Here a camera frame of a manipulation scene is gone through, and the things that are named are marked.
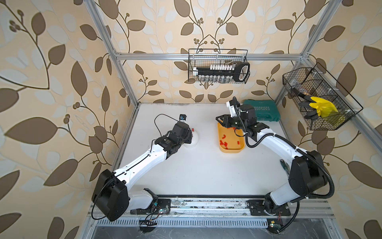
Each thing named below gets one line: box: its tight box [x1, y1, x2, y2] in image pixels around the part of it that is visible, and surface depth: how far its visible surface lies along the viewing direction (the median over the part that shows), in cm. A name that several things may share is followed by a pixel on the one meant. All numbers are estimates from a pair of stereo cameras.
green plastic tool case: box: [243, 99, 281, 122], surface depth 114 cm
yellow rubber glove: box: [308, 96, 339, 119], surface depth 68 cm
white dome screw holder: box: [183, 130, 200, 149], surface depth 93 cm
